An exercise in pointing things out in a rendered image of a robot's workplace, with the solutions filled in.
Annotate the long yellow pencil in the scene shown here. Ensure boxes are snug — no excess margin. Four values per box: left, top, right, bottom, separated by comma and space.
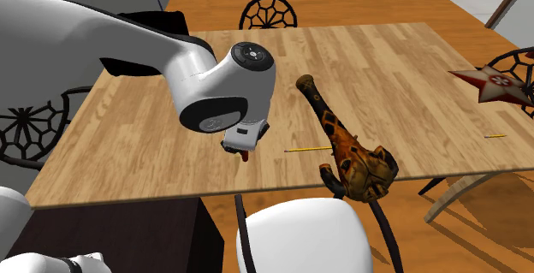
283, 146, 334, 153

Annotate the orange black giraffe toy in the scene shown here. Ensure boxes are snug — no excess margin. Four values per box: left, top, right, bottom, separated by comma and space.
294, 74, 400, 204

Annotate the dark robot stand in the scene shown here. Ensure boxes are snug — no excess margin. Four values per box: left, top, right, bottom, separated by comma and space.
7, 197, 225, 273

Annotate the black web-back chair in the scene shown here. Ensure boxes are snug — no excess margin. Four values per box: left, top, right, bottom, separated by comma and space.
238, 0, 299, 31
0, 86, 93, 171
487, 46, 534, 120

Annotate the plant in black pot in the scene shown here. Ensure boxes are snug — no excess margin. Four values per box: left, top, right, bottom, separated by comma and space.
117, 0, 191, 36

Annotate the wooden table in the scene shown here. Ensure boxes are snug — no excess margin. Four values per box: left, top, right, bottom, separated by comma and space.
25, 21, 534, 224

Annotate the red white star ornament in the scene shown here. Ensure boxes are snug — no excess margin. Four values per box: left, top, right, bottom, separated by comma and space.
448, 64, 534, 108

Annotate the white seat dark frame chair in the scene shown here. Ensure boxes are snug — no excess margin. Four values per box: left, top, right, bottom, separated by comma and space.
234, 193, 405, 273

